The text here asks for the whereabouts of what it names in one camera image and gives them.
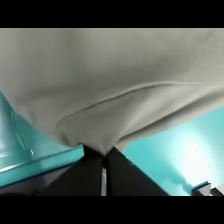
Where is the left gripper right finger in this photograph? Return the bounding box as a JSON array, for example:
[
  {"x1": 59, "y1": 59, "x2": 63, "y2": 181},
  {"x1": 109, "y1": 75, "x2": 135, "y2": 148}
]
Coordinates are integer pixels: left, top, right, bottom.
[{"x1": 105, "y1": 146, "x2": 170, "y2": 197}]

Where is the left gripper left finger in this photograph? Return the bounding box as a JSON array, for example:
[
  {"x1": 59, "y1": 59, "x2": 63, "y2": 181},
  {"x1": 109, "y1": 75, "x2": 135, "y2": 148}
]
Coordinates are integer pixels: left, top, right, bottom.
[{"x1": 39, "y1": 144, "x2": 107, "y2": 197}]

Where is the grey shirt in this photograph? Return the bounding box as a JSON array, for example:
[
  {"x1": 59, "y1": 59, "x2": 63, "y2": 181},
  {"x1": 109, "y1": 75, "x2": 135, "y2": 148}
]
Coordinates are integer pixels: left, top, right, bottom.
[{"x1": 0, "y1": 27, "x2": 224, "y2": 157}]

